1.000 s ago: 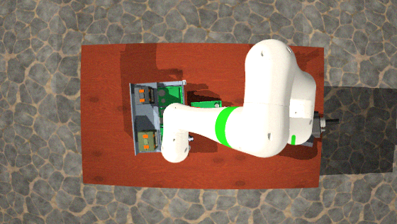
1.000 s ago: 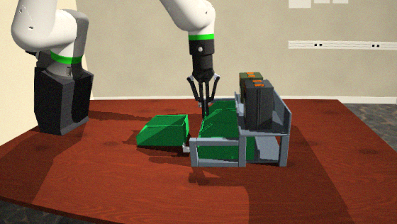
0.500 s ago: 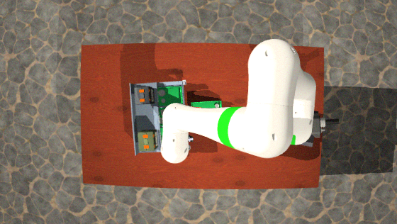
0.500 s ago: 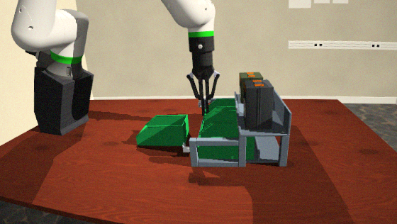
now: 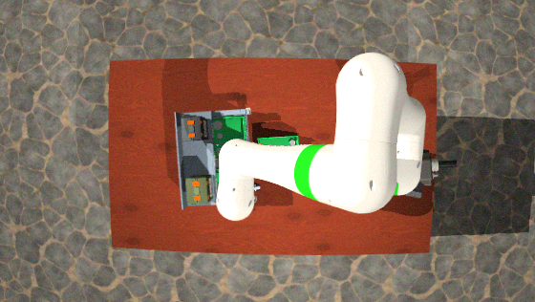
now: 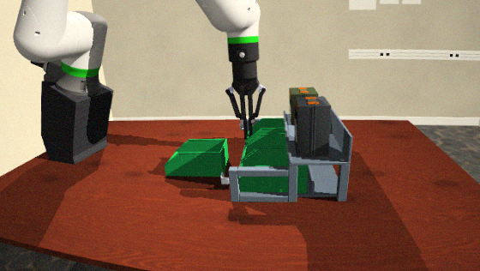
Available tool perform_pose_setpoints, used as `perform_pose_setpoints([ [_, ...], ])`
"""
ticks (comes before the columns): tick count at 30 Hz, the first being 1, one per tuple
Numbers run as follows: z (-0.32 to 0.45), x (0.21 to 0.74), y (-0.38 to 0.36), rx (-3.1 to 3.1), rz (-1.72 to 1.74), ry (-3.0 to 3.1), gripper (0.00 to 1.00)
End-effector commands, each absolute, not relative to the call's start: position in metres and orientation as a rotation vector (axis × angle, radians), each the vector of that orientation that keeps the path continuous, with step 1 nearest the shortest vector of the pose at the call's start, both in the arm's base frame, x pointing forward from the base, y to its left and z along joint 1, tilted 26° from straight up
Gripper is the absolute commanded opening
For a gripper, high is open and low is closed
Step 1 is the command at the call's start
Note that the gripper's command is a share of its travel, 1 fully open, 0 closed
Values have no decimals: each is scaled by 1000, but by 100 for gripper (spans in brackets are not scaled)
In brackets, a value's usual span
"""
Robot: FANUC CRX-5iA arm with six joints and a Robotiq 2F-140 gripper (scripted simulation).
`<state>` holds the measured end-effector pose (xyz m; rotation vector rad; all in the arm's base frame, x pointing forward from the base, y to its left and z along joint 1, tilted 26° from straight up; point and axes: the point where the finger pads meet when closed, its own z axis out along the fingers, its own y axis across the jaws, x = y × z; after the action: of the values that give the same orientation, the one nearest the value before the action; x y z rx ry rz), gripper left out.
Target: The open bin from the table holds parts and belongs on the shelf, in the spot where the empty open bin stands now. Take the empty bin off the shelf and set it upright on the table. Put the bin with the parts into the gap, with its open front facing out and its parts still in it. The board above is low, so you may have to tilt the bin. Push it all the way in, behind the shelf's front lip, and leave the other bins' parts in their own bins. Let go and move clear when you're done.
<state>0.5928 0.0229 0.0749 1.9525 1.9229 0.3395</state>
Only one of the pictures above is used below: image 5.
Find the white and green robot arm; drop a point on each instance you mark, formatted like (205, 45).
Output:
(370, 162)

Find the grey metal shelf rack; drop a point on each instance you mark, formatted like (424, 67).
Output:
(195, 156)

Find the olive green tool case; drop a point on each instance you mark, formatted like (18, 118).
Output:
(199, 189)

